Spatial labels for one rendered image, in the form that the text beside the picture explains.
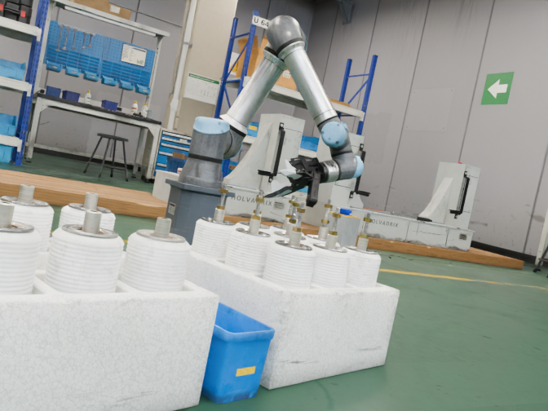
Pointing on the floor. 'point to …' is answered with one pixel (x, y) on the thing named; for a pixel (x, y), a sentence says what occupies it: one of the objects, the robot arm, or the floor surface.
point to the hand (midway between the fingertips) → (271, 187)
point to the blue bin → (236, 356)
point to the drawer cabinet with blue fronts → (170, 139)
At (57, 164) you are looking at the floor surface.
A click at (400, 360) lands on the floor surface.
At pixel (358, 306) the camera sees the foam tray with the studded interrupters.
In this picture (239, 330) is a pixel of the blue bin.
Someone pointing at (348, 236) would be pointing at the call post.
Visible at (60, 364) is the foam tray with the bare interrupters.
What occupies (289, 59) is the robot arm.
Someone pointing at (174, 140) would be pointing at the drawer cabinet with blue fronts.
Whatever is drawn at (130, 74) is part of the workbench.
